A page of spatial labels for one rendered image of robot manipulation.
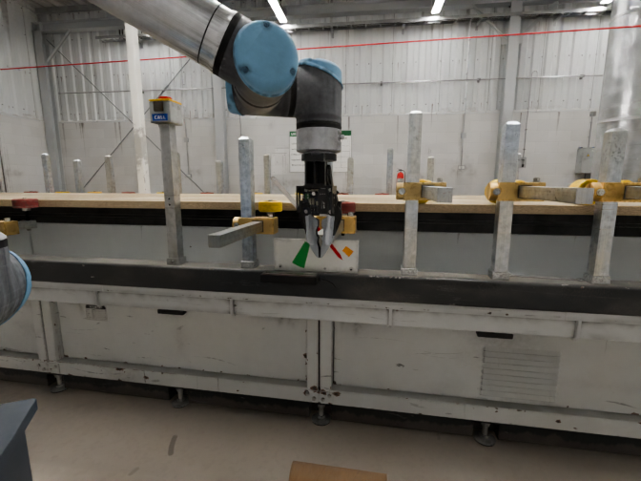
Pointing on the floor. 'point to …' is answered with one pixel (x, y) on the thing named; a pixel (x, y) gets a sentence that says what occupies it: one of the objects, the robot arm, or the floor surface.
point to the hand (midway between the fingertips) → (320, 251)
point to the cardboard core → (301, 470)
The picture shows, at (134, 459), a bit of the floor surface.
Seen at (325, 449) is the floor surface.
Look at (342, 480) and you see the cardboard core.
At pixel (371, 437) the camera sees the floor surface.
